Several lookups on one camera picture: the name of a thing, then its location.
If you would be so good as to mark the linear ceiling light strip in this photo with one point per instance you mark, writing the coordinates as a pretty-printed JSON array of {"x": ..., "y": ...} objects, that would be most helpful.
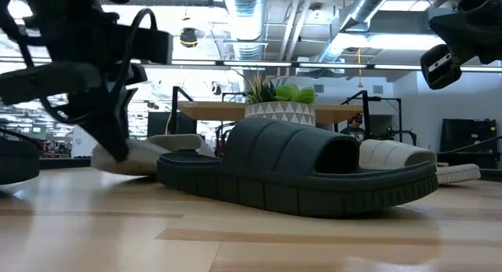
[{"x": 255, "y": 64}]

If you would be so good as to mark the black slide sandal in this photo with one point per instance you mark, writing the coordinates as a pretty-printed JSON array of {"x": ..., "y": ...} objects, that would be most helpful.
[
  {"x": 274, "y": 158},
  {"x": 17, "y": 162}
]

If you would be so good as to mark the white slide sandal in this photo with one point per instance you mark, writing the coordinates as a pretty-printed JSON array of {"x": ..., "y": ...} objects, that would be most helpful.
[
  {"x": 392, "y": 154},
  {"x": 129, "y": 158}
]

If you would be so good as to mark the person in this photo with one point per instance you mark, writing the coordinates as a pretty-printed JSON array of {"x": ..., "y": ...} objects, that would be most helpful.
[{"x": 355, "y": 133}]

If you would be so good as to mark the plant in patterned white pot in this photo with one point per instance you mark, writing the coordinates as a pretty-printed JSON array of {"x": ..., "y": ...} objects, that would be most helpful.
[{"x": 280, "y": 111}]

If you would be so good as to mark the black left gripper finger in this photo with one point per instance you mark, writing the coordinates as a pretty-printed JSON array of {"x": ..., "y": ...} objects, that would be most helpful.
[
  {"x": 108, "y": 127},
  {"x": 130, "y": 103}
]

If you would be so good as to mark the grey wall vent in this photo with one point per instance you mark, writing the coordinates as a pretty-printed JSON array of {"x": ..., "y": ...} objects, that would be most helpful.
[
  {"x": 377, "y": 89},
  {"x": 318, "y": 88}
]

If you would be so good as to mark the black equipment cabinet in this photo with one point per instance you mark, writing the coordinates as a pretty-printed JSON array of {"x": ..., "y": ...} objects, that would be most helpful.
[{"x": 468, "y": 140}]

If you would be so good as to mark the wooden shelf black metal frame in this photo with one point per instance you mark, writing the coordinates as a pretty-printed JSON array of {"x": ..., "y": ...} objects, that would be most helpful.
[{"x": 212, "y": 111}]

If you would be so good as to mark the black background monitor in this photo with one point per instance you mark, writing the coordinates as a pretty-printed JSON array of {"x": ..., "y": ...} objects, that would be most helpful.
[{"x": 186, "y": 125}]

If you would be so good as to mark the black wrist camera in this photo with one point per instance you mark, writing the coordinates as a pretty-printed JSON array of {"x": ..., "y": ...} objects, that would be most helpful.
[{"x": 149, "y": 46}]

